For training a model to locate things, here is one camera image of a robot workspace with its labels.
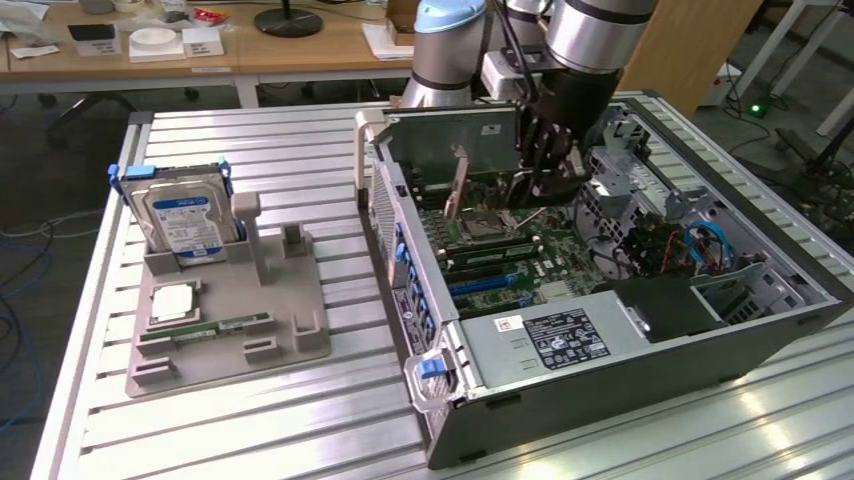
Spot black round lamp base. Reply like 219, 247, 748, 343
253, 7, 326, 38

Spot hard disk with blue label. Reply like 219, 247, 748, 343
130, 172, 237, 264

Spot white box with round hole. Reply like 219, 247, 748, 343
127, 28, 189, 64

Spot black office chair base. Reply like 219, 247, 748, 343
38, 92, 139, 147

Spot blue case latch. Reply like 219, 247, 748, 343
414, 352, 446, 384

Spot white paper stack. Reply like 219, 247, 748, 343
362, 22, 417, 62

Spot white box with black top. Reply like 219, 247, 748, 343
66, 23, 125, 58

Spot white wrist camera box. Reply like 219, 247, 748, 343
481, 49, 537, 100

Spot silver CPU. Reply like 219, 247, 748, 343
147, 286, 201, 325

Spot open black PC case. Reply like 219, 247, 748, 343
353, 97, 844, 471

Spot white table frame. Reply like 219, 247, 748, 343
730, 0, 854, 137

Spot black floor equipment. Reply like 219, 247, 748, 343
773, 127, 854, 224

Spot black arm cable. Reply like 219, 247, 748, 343
492, 0, 540, 104

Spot wooden cabinet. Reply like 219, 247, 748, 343
617, 0, 766, 116

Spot blue wire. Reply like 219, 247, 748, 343
686, 219, 737, 275

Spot wooden desk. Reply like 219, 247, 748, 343
0, 0, 429, 96

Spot green RAM stick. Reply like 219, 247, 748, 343
145, 312, 274, 344

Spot blue floor cables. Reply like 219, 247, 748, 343
0, 234, 56, 432

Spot CPU socket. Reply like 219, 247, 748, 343
453, 208, 513, 242

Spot installed black RAM stick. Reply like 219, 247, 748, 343
443, 242, 540, 264

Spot open cardboard box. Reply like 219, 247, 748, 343
386, 0, 423, 49

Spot metal drive cage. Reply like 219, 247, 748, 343
577, 117, 677, 236

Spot blue expansion slot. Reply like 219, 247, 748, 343
447, 272, 524, 297

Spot grey parts rack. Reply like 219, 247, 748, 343
125, 192, 333, 400

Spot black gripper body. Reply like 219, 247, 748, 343
533, 69, 624, 145

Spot small white box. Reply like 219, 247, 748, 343
181, 27, 223, 58

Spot grey power supply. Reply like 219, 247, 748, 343
459, 292, 653, 391

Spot red wire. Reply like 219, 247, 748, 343
657, 224, 696, 275

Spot blue disk caddy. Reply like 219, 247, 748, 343
106, 156, 249, 251

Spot green motherboard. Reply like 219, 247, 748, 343
403, 164, 606, 321

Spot black graphics card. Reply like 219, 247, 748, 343
442, 143, 592, 222

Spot red packet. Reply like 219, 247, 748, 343
190, 5, 233, 27

